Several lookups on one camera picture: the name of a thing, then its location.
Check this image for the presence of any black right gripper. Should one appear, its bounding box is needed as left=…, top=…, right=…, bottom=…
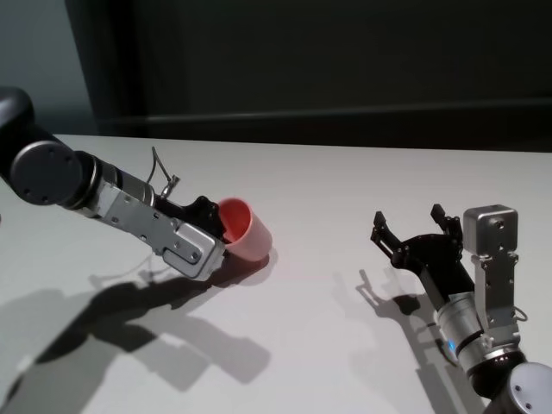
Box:
left=369, top=204, right=474, bottom=311

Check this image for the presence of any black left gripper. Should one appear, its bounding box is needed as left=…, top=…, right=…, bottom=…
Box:
left=153, top=195, right=236, bottom=244

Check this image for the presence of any pink plastic cup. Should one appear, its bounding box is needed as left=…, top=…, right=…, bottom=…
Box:
left=216, top=197, right=274, bottom=263

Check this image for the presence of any thick grey railing bar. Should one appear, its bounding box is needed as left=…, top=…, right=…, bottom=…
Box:
left=98, top=110, right=552, bottom=127

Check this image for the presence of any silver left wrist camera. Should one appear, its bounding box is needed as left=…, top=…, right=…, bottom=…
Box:
left=99, top=183, right=226, bottom=282

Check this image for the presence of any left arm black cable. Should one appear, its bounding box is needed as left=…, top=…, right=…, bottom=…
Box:
left=144, top=146, right=182, bottom=198

